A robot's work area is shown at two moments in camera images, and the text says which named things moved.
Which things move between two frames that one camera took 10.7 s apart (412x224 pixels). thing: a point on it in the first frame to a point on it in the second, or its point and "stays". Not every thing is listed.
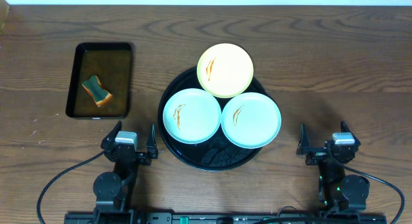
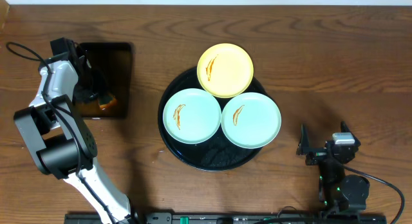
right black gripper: [317, 154] stays
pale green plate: [192, 116] stays
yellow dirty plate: [224, 70] stays
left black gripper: [129, 154] to [85, 93]
